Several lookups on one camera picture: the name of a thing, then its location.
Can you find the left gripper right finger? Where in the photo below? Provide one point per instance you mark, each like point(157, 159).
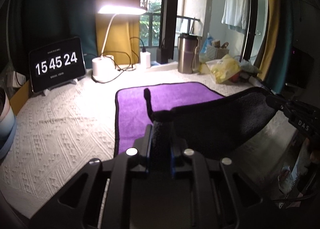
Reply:
point(212, 203)

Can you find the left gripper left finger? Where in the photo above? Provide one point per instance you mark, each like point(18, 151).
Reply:
point(98, 195)

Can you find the purple and grey towel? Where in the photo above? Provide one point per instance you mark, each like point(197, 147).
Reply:
point(214, 125)

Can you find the white textured tablecloth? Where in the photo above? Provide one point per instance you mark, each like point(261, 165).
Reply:
point(57, 134)

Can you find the red cup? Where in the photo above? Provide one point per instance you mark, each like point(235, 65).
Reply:
point(235, 78)

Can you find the yellow tissue pack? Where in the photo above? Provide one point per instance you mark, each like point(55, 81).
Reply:
point(224, 69)

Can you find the yellow curtain right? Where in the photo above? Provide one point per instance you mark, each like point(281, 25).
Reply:
point(271, 39)

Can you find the yellow curtain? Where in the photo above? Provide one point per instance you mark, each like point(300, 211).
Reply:
point(271, 39)
point(118, 36)

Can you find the white round humidifier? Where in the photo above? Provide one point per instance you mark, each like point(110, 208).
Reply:
point(8, 125)

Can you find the white perforated basket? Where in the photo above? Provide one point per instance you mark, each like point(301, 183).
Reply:
point(215, 53)

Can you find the blue plastic bag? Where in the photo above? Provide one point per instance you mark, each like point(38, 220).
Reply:
point(207, 42)

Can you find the cardboard box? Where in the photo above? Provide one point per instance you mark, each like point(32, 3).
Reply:
point(20, 97)

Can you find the white hanging shirt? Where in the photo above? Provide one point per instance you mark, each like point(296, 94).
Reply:
point(235, 15)

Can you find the white desk lamp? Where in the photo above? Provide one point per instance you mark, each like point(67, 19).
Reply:
point(104, 67)

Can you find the stainless steel tumbler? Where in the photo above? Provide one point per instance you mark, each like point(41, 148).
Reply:
point(188, 53)

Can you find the tablet showing clock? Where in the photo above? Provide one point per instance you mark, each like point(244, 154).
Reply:
point(55, 64)

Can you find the white charger plug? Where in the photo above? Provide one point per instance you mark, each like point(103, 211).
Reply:
point(145, 59)

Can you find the black power bank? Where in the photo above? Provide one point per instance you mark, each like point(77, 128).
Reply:
point(162, 56)

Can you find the dark green curtain left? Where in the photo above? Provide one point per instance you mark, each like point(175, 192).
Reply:
point(36, 23)

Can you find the yellow curtain left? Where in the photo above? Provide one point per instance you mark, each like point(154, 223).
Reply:
point(118, 36)

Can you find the black window frame post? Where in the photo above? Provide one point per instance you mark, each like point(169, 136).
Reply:
point(168, 26)

